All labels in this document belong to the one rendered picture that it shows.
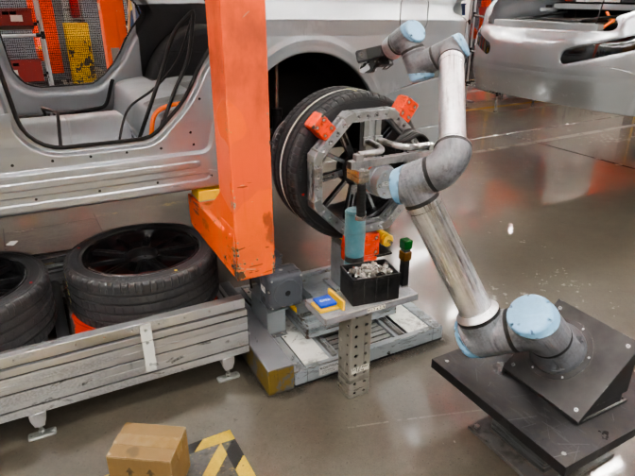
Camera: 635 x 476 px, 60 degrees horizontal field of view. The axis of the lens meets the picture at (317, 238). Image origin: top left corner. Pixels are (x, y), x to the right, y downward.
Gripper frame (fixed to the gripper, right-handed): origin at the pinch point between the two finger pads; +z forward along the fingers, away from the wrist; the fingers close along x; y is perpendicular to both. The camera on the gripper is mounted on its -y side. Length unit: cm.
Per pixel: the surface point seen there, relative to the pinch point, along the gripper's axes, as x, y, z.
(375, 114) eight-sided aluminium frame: -22.1, -0.6, -6.7
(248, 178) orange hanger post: -45, -57, -2
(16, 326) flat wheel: -85, -139, 50
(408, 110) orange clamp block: -20.4, 15.8, -7.6
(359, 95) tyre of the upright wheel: -12.5, -3.9, -2.2
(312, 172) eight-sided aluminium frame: -42, -27, 6
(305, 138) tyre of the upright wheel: -27.7, -27.7, 5.8
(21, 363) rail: -98, -138, 37
